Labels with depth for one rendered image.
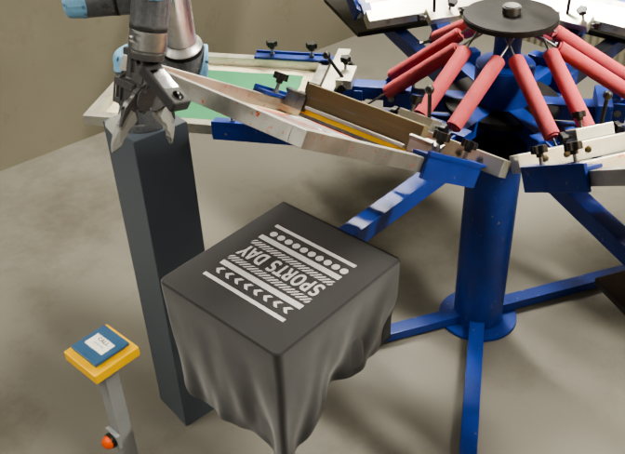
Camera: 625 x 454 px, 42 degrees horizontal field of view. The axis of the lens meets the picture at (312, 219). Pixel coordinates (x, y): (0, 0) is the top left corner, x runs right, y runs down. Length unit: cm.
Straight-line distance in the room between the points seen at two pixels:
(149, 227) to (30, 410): 109
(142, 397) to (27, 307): 81
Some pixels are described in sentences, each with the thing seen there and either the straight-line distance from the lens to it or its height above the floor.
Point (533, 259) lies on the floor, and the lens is 384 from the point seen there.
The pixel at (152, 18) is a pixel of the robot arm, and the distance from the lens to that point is 162.
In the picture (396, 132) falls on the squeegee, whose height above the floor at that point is 127.
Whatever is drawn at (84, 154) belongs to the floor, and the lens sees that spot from 480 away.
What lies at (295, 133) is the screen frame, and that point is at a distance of 160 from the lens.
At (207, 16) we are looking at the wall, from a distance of 514.
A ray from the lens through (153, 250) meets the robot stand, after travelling 255.
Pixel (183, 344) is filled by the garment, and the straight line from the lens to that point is 232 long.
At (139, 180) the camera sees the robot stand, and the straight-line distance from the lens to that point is 241.
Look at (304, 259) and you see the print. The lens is 223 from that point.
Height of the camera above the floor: 233
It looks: 35 degrees down
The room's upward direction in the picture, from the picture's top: 2 degrees counter-clockwise
